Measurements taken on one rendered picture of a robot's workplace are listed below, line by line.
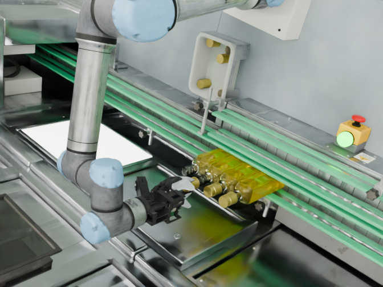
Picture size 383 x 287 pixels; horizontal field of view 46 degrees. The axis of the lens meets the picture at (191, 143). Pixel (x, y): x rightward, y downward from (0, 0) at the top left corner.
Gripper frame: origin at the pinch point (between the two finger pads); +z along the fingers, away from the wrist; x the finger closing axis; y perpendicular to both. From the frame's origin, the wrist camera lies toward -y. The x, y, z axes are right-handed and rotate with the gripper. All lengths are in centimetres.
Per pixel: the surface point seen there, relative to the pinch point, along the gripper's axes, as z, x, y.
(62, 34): 21, 15, -101
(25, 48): 9, 7, -111
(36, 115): 4, -16, -91
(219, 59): 37, 26, -27
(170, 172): 17.7, -12.3, -22.9
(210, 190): 2.6, 1.2, 6.4
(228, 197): 3.8, 1.8, 12.2
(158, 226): -7.6, -12.3, -1.4
